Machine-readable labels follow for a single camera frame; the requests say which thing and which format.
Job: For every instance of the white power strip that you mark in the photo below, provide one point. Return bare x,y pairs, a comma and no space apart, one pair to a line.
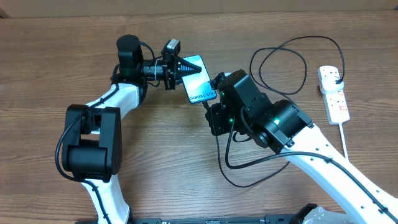
335,103

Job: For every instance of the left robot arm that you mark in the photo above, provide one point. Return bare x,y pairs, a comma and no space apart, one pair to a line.
90,149

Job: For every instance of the blue screen Galaxy smartphone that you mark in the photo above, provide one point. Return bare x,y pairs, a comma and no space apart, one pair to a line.
197,86

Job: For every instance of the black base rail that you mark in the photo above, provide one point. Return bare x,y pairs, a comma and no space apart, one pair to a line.
311,213

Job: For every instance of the white charger adapter plug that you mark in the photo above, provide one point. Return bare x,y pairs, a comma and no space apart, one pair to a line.
330,85

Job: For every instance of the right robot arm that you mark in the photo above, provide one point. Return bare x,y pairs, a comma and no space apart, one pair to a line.
290,133

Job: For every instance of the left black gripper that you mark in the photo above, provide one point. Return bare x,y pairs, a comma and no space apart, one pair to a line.
175,68

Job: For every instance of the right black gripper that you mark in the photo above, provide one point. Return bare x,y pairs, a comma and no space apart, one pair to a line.
217,117

